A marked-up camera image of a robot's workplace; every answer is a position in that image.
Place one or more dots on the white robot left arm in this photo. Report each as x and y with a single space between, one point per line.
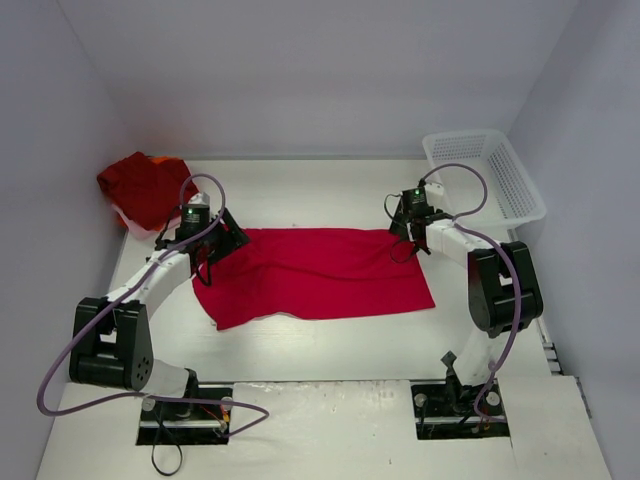
113 346

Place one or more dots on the dark red folded t shirt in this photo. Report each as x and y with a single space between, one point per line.
147 189

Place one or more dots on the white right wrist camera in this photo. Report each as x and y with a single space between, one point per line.
434 194

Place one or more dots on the white plastic basket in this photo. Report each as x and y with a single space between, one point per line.
481 164

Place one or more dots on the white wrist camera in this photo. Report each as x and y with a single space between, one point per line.
201 198
434 194

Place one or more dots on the pink folded t shirt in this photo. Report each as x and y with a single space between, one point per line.
136 230

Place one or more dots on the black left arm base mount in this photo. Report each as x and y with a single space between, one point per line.
186 424

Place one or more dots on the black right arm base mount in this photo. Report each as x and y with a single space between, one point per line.
444 409

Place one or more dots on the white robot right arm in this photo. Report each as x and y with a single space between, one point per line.
503 292

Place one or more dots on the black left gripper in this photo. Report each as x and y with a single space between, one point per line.
228 234

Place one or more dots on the magenta t shirt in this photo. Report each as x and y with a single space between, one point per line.
314 274

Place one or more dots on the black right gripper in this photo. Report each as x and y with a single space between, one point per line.
400 226

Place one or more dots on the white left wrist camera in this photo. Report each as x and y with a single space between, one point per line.
201 198

